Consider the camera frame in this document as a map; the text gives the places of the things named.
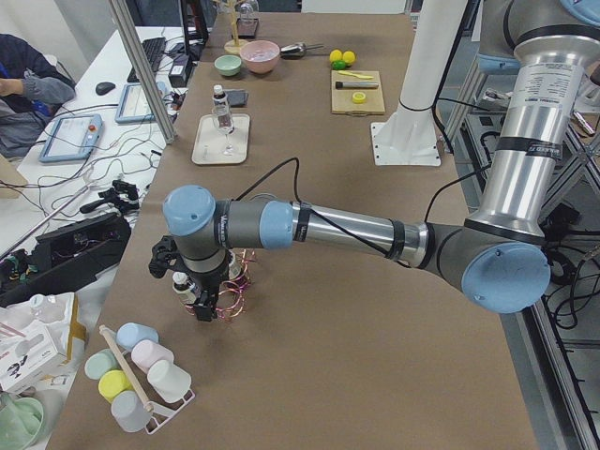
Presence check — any tea bottle white cap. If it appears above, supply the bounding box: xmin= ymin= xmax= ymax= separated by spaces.
xmin=212 ymin=84 xmax=234 ymax=134

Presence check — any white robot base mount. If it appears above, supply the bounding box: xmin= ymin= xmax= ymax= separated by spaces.
xmin=371 ymin=0 xmax=468 ymax=167

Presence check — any black handheld gimbal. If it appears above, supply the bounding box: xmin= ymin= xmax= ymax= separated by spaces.
xmin=80 ymin=180 xmax=140 ymax=215

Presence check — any tea bottle in basket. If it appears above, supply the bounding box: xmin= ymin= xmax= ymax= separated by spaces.
xmin=172 ymin=272 xmax=197 ymax=308
xmin=229 ymin=251 xmax=244 ymax=280

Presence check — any green lime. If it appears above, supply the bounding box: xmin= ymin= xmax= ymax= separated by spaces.
xmin=342 ymin=51 xmax=356 ymax=66

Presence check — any cream rabbit tray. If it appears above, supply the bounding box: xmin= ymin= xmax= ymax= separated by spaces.
xmin=191 ymin=113 xmax=250 ymax=165

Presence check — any yellow cup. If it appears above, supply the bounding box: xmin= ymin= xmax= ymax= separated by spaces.
xmin=97 ymin=369 xmax=132 ymax=403

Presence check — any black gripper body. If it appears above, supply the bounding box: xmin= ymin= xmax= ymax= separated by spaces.
xmin=148 ymin=236 xmax=231 ymax=309

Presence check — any blue teach pendant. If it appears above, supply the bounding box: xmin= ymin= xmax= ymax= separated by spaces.
xmin=38 ymin=114 xmax=103 ymax=163
xmin=114 ymin=82 xmax=155 ymax=125

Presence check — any silver metal scoop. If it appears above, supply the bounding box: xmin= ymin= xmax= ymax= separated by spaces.
xmin=280 ymin=42 xmax=324 ymax=59

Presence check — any clear wine glass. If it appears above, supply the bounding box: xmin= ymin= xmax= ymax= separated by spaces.
xmin=212 ymin=104 xmax=234 ymax=156

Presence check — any green bowl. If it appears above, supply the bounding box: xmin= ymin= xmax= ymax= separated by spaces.
xmin=1 ymin=393 xmax=45 ymax=449
xmin=214 ymin=54 xmax=242 ymax=77

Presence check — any wooden cutting board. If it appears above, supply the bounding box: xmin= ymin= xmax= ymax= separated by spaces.
xmin=331 ymin=70 xmax=385 ymax=115

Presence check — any copper wire bottle basket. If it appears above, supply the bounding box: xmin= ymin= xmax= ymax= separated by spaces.
xmin=185 ymin=249 xmax=256 ymax=322

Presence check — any pink bowl of ice cubes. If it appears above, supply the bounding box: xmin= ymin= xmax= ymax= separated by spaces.
xmin=240 ymin=40 xmax=280 ymax=74

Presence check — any green cup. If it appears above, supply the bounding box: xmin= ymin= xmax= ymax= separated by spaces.
xmin=84 ymin=349 xmax=120 ymax=380

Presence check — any black keyboard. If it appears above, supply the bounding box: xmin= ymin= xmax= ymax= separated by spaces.
xmin=139 ymin=37 xmax=166 ymax=77

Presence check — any white cardboard box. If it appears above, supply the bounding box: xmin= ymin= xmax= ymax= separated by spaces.
xmin=1 ymin=325 xmax=67 ymax=394

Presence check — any aluminium frame post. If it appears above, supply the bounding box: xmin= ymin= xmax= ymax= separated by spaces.
xmin=108 ymin=0 xmax=176 ymax=144

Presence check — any pink cup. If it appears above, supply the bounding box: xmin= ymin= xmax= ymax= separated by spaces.
xmin=131 ymin=339 xmax=174 ymax=373

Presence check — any yellow plastic knife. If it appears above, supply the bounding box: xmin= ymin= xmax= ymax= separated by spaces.
xmin=337 ymin=70 xmax=374 ymax=80

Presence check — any black open case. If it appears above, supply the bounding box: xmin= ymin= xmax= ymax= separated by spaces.
xmin=1 ymin=213 xmax=131 ymax=308

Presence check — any wooden mug tree stand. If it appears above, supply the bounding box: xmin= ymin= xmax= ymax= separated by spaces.
xmin=214 ymin=0 xmax=248 ymax=55

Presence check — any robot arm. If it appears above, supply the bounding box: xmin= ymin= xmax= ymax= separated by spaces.
xmin=149 ymin=1 xmax=599 ymax=321

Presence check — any white cup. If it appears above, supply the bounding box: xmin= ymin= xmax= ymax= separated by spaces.
xmin=146 ymin=360 xmax=191 ymax=403

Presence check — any green bowl bottom left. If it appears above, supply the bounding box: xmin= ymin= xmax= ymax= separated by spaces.
xmin=1 ymin=393 xmax=45 ymax=449

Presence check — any black computer mouse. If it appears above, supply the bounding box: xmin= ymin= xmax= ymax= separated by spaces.
xmin=95 ymin=82 xmax=116 ymax=96

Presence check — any seated person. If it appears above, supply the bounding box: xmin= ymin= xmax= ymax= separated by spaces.
xmin=1 ymin=34 xmax=75 ymax=160

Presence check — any blue cup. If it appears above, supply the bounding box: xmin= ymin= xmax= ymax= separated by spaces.
xmin=116 ymin=322 xmax=159 ymax=351

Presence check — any grey cup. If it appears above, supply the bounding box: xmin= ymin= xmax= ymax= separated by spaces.
xmin=111 ymin=390 xmax=151 ymax=432

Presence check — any white cup rack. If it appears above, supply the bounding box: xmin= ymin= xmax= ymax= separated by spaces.
xmin=99 ymin=325 xmax=195 ymax=435

